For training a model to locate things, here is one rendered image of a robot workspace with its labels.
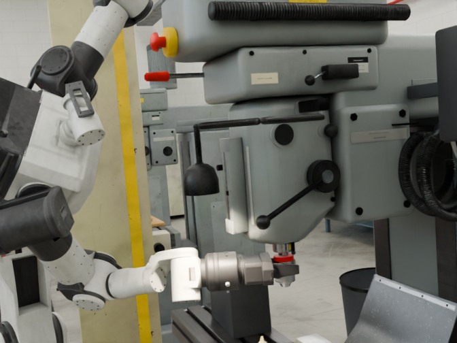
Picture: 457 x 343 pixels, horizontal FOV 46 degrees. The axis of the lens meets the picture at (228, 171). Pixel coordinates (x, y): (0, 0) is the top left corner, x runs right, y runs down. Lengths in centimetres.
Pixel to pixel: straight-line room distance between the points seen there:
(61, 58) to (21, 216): 43
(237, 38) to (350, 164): 36
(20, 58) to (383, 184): 928
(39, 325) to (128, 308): 140
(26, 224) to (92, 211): 171
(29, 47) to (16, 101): 892
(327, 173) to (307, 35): 29
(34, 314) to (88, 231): 130
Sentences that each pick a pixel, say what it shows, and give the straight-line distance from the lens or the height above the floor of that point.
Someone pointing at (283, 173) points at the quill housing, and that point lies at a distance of 112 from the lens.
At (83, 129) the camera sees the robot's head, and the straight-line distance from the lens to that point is 119.
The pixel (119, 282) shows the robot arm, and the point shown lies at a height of 122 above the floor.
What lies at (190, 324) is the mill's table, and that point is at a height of 96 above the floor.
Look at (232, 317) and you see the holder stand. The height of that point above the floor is 103.
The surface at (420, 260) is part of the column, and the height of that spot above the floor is 120.
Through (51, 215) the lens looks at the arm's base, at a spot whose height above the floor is 142.
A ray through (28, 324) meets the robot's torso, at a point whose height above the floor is 108.
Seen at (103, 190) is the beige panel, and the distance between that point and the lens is 285.
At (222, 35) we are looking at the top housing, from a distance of 105.
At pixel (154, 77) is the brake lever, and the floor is 170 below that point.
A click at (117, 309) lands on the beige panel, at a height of 66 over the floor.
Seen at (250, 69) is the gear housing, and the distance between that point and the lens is 107.
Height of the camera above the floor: 157
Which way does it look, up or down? 5 degrees down
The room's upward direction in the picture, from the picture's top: 4 degrees counter-clockwise
